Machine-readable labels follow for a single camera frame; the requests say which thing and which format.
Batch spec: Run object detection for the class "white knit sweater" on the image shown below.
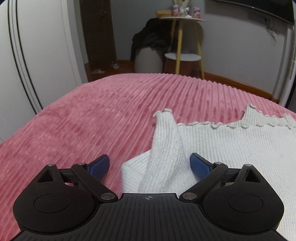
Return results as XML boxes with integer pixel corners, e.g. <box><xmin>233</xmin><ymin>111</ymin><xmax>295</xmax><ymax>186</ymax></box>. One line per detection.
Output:
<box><xmin>121</xmin><ymin>104</ymin><xmax>295</xmax><ymax>240</ymax></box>

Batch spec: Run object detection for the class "black clothes pile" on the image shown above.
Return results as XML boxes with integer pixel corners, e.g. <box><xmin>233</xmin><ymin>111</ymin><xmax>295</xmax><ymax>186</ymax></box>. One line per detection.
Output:
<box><xmin>130</xmin><ymin>18</ymin><xmax>172</xmax><ymax>62</ymax></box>

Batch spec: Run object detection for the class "pink ribbed bed blanket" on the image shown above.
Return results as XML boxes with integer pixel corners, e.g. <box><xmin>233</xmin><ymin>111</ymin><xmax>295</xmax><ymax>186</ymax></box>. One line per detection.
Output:
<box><xmin>1</xmin><ymin>74</ymin><xmax>295</xmax><ymax>240</ymax></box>

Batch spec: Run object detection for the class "white round laundry bin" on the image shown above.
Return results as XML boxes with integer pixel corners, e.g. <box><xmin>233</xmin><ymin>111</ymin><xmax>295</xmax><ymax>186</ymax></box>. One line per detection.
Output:
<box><xmin>134</xmin><ymin>47</ymin><xmax>164</xmax><ymax>73</ymax></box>

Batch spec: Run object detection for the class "white wardrobe door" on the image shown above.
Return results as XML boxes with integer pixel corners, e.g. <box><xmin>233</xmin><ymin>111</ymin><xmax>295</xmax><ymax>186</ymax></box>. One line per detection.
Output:
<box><xmin>1</xmin><ymin>1</ymin><xmax>88</xmax><ymax>141</ymax></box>

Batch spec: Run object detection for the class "round yellow-legged side table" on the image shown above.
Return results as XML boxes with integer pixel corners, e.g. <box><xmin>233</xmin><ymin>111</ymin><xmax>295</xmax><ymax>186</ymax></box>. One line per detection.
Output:
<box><xmin>159</xmin><ymin>16</ymin><xmax>206</xmax><ymax>79</ymax></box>

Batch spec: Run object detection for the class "dark wooden door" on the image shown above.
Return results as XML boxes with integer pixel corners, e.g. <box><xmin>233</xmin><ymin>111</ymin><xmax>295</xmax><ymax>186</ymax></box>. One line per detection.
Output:
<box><xmin>80</xmin><ymin>0</ymin><xmax>117</xmax><ymax>63</ymax></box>

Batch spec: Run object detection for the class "right pink can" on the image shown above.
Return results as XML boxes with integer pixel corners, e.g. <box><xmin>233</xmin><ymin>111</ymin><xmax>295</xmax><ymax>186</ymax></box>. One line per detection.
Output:
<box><xmin>193</xmin><ymin>7</ymin><xmax>201</xmax><ymax>19</ymax></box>

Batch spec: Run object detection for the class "pink can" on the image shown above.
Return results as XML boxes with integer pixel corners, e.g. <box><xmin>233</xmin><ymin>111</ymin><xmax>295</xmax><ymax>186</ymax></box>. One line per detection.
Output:
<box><xmin>193</xmin><ymin>7</ymin><xmax>201</xmax><ymax>19</ymax></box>
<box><xmin>171</xmin><ymin>4</ymin><xmax>181</xmax><ymax>17</ymax></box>

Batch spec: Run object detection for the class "small wooden box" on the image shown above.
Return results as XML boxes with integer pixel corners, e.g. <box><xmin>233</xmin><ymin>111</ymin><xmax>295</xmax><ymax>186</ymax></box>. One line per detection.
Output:
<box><xmin>156</xmin><ymin>9</ymin><xmax>172</xmax><ymax>18</ymax></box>

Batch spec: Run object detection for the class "left pink can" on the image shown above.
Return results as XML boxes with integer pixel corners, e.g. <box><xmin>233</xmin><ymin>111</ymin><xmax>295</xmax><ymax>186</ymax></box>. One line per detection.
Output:
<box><xmin>171</xmin><ymin>4</ymin><xmax>181</xmax><ymax>17</ymax></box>

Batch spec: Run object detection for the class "cream wrapped flower bouquet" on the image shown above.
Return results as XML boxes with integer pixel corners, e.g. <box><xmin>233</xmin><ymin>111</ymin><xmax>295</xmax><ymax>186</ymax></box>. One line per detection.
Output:
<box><xmin>179</xmin><ymin>0</ymin><xmax>191</xmax><ymax>18</ymax></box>

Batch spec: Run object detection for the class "wall mounted black television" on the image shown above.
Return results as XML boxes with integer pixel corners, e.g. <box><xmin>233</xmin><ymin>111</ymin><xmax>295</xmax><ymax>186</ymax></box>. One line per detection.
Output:
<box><xmin>218</xmin><ymin>0</ymin><xmax>295</xmax><ymax>25</ymax></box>

